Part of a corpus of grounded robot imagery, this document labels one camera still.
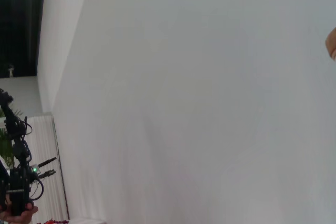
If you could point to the red purple decorative cluster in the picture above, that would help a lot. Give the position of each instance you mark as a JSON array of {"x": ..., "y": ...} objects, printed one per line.
[{"x": 52, "y": 221}]

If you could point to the bystander hand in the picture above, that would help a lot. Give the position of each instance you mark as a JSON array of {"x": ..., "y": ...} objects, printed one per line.
[{"x": 23, "y": 218}]

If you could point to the green plant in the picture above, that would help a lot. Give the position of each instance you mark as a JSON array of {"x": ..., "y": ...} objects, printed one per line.
[{"x": 5, "y": 140}]

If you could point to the wooden jar lid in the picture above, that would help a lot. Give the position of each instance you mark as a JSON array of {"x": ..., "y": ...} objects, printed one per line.
[{"x": 331, "y": 41}]

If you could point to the dark window panel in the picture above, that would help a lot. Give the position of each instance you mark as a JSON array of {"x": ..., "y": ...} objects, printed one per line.
[{"x": 18, "y": 19}]

